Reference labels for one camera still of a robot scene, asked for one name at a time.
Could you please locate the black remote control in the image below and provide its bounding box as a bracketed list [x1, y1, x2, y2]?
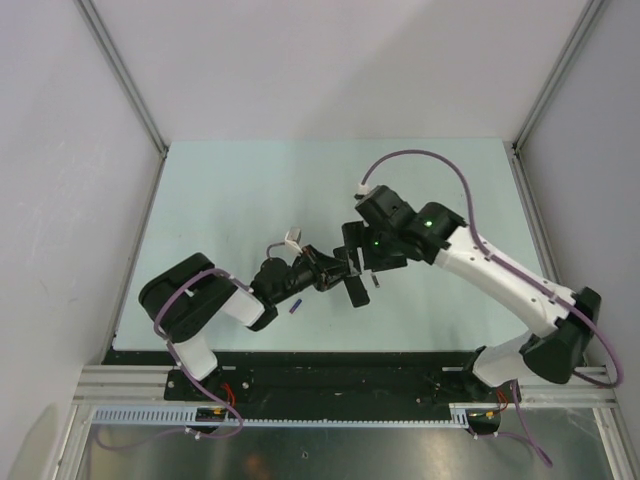
[333, 246, 370, 308]

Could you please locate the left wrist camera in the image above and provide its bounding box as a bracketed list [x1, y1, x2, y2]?
[284, 227, 303, 255]

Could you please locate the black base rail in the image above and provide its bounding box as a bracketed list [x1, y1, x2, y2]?
[103, 350, 521, 421]

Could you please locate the aluminium base extrusion rail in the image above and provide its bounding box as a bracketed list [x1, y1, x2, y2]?
[73, 365, 618, 409]

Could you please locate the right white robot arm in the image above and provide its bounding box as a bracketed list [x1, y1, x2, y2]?
[355, 185, 601, 401]

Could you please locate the right aluminium frame post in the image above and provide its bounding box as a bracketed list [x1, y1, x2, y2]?
[510, 0, 609, 154]

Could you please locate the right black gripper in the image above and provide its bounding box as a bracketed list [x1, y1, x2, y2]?
[343, 220, 408, 276]

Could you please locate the left aluminium frame post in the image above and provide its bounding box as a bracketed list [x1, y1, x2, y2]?
[73, 0, 169, 159]

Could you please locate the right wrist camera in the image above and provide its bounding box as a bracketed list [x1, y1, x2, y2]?
[354, 183, 372, 201]

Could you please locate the purple battery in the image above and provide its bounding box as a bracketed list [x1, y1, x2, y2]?
[289, 298, 302, 314]

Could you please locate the aluminium frame post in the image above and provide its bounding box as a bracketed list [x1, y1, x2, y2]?
[510, 0, 609, 154]
[73, 0, 169, 159]

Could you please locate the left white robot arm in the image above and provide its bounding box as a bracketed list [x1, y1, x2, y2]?
[138, 245, 370, 400]

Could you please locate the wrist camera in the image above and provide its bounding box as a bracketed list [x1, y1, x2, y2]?
[354, 183, 372, 201]
[284, 227, 303, 255]

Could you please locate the white slotted cable duct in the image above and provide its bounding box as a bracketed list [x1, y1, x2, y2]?
[93, 406, 469, 429]

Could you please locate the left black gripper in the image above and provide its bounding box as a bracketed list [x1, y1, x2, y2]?
[271, 243, 347, 304]

